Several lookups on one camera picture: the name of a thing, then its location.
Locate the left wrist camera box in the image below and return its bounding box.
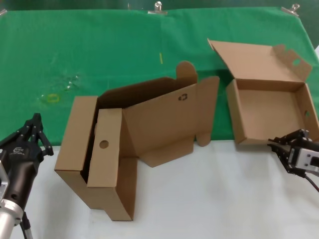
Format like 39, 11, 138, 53
0, 147, 10, 200

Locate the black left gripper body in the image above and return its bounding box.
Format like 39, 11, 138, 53
0, 139, 45, 208

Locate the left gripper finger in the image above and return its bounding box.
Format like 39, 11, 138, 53
36, 117, 54, 157
0, 113, 40, 148

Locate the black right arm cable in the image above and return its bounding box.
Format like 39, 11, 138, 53
304, 174, 319, 193

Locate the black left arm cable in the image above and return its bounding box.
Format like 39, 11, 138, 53
21, 211, 33, 239

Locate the small cardboard box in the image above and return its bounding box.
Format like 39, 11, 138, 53
207, 37, 319, 145

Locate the large outer cardboard box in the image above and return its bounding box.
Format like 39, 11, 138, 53
54, 61, 198, 210

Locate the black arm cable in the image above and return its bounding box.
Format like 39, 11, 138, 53
304, 174, 319, 193
21, 211, 33, 239

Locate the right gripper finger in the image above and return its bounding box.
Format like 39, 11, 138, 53
268, 128, 311, 147
267, 143, 292, 173

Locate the cardboard box with round hole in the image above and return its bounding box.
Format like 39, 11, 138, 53
81, 76, 220, 222

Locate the clear plastic film scrap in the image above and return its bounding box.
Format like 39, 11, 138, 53
59, 74, 82, 92

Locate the green table cloth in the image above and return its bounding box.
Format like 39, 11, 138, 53
0, 6, 319, 146

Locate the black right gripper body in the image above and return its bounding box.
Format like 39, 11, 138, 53
286, 139, 319, 178

